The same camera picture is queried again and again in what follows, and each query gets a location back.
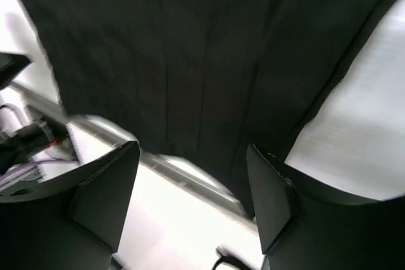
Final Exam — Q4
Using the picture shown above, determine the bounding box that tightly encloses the black pleated skirt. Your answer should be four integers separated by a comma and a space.
21, 0, 393, 216

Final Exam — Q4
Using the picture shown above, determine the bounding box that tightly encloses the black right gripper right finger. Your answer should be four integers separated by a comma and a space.
247, 146, 404, 269

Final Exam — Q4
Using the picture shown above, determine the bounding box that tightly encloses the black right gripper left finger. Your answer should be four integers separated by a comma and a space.
1, 141, 140, 270

